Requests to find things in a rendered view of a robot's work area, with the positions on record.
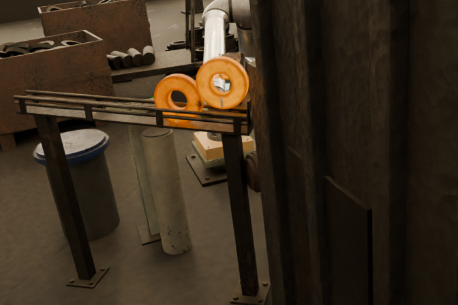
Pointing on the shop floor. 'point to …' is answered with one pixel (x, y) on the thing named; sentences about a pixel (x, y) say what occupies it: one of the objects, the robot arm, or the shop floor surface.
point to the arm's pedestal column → (207, 175)
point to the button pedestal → (152, 235)
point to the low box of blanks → (50, 76)
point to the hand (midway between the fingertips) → (221, 76)
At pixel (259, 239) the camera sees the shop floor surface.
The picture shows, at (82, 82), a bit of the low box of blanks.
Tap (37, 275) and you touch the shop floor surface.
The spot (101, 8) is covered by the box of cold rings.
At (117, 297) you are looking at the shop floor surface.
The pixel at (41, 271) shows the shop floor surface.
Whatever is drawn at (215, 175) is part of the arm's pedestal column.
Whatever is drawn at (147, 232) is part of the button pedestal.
